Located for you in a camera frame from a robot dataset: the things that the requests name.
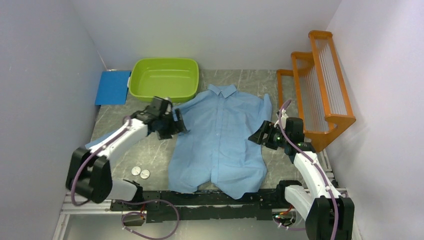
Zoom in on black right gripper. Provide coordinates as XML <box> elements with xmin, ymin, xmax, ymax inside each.
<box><xmin>248</xmin><ymin>120</ymin><xmax>290</xmax><ymax>150</ymax></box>

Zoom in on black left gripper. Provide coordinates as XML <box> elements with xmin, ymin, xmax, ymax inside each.
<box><xmin>157</xmin><ymin>108</ymin><xmax>188</xmax><ymax>140</ymax></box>

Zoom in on light blue button shirt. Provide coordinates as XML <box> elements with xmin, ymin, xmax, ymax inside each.
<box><xmin>84</xmin><ymin>83</ymin><xmax>273</xmax><ymax>200</ymax></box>

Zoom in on silver round brooch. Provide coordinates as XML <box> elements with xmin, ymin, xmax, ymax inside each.
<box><xmin>139</xmin><ymin>169</ymin><xmax>151</xmax><ymax>180</ymax></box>
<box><xmin>131</xmin><ymin>166</ymin><xmax>142</xmax><ymax>176</ymax></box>

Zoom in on green plastic basin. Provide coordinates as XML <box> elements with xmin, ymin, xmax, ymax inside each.
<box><xmin>127</xmin><ymin>57</ymin><xmax>200</xmax><ymax>103</ymax></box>

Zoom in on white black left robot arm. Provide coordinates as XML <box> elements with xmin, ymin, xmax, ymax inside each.
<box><xmin>65</xmin><ymin>96</ymin><xmax>188</xmax><ymax>210</ymax></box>

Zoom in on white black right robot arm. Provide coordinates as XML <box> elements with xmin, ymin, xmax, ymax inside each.
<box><xmin>248</xmin><ymin>117</ymin><xmax>355</xmax><ymax>240</ymax></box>

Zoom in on orange wooden rack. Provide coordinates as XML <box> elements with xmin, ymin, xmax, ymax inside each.
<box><xmin>276</xmin><ymin>30</ymin><xmax>356</xmax><ymax>152</ymax></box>

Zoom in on blue flat board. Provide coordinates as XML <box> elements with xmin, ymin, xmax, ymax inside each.
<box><xmin>94</xmin><ymin>70</ymin><xmax>131</xmax><ymax>106</ymax></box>

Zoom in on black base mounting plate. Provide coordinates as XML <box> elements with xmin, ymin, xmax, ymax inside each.
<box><xmin>110</xmin><ymin>188</ymin><xmax>290</xmax><ymax>223</ymax></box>

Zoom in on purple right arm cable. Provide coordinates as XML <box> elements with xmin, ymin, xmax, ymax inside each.
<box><xmin>273</xmin><ymin>98</ymin><xmax>339</xmax><ymax>240</ymax></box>

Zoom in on aluminium frame rails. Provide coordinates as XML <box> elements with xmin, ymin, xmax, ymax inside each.
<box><xmin>52</xmin><ymin>149</ymin><xmax>364</xmax><ymax>240</ymax></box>

